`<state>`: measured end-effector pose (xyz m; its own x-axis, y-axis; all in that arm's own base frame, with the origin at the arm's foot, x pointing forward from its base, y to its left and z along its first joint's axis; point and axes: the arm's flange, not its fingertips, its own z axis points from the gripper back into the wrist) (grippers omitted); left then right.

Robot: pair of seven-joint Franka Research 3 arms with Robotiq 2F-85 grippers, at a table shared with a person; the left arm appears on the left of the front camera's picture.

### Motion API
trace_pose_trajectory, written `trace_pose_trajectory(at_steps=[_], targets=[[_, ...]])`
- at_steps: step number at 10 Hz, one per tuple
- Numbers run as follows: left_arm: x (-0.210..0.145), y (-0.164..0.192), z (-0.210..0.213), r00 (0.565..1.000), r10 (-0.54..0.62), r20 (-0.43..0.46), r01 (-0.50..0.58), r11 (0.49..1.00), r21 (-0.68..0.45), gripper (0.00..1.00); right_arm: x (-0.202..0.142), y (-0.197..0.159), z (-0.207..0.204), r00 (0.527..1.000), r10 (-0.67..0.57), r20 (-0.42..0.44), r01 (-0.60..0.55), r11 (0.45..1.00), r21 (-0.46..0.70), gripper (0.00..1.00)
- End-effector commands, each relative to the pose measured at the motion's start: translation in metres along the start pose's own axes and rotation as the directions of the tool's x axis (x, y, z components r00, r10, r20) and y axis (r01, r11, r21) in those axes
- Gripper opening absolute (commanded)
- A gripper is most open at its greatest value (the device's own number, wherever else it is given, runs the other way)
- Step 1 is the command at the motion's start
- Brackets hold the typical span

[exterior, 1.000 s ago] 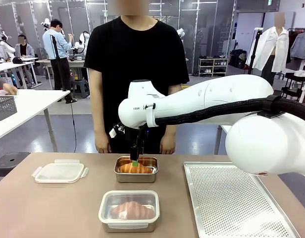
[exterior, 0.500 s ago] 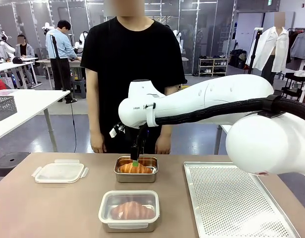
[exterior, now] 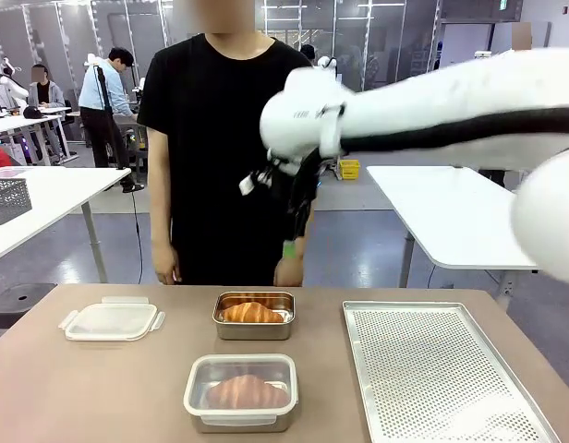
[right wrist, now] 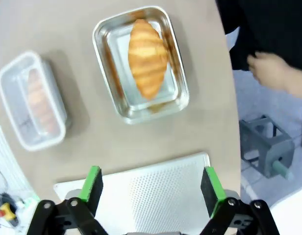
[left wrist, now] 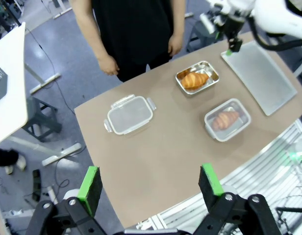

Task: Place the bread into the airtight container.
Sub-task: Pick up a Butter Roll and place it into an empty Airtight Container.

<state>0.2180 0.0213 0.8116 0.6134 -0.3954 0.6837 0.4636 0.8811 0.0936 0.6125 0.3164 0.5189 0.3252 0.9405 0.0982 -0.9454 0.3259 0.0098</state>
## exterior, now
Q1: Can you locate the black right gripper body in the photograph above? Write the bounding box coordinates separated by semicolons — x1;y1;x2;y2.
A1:
286;154;325;214

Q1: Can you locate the golden brown croissant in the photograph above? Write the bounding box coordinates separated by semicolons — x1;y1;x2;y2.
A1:
205;373;290;411
219;302;285;324

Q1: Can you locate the clear plastic clip lid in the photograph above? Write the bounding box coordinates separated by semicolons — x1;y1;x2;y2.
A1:
57;295;166;342
182;353;299;424

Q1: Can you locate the person's left forearm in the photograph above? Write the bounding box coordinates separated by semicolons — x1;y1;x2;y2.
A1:
284;202;316;264

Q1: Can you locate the person's right forearm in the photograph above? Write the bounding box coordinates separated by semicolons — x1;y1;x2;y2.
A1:
148;193;176;253

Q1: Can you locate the stainless steel rectangular container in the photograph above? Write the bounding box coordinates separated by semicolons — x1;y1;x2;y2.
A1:
212;290;297;341
190;354;298;435

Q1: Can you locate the person's left hand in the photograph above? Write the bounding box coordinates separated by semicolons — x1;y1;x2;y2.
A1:
272;256;306;288

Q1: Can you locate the person's right hand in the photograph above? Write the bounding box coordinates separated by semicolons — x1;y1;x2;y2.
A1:
151;244;183;286

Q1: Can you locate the yellow plastic basket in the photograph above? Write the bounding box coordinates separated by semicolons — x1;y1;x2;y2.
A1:
338;159;362;181

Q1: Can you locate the person in black T-shirt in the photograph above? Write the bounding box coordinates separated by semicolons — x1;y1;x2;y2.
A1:
137;0;321;287

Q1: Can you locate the white rounded side table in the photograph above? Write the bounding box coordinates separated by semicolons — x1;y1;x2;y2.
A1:
366;164;542;301

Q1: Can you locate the perforated silver baking tray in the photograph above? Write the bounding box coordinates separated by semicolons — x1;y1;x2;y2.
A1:
342;299;563;443

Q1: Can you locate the man in light blue shirt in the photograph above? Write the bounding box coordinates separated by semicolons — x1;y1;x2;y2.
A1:
78;46;146;194

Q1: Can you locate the white table with grey basket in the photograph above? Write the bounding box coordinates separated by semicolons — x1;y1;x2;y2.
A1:
0;164;132;283

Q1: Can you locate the seated person in grey jacket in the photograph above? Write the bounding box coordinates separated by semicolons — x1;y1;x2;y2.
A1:
27;64;67;110

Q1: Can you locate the black plastic stool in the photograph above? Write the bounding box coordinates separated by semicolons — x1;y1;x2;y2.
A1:
0;281;58;346

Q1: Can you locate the grey mesh basket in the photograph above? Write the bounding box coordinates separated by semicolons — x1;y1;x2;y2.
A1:
0;177;33;227

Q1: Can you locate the white background desk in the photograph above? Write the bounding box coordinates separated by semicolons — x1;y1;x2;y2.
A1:
0;106;78;166

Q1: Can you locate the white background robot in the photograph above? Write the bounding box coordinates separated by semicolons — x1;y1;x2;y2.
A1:
0;57;30;112

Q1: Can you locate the black cable sleeve on arm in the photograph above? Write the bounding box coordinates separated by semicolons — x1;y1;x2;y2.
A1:
340;105;569;154

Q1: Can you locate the black floor cable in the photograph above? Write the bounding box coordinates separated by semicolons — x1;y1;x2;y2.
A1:
130;184;142;284

